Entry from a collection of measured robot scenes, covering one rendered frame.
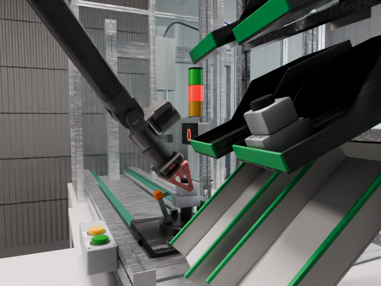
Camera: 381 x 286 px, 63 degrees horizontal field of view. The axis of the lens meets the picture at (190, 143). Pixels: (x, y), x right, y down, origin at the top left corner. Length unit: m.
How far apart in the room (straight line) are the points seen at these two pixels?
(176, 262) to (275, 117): 0.40
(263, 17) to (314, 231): 0.28
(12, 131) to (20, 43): 0.88
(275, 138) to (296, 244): 0.16
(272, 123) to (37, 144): 3.25
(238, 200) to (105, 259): 0.34
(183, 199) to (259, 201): 0.33
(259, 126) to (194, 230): 0.29
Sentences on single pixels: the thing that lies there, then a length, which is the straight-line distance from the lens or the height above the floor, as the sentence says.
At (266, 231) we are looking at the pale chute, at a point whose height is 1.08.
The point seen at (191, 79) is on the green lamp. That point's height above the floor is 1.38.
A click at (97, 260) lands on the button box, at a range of 0.77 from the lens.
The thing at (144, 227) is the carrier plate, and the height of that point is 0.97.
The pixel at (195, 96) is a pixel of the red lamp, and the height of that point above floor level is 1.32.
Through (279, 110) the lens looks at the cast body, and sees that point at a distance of 0.37.
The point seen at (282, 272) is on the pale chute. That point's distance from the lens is 0.45.
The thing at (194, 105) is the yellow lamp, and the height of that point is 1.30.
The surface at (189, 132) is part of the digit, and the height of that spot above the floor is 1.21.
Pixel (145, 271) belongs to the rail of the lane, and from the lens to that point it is 0.64.
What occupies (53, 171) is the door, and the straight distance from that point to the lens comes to 3.53.
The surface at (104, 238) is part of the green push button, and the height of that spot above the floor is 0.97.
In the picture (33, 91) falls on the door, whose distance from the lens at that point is 3.52.
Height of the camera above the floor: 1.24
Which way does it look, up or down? 4 degrees down
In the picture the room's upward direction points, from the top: straight up
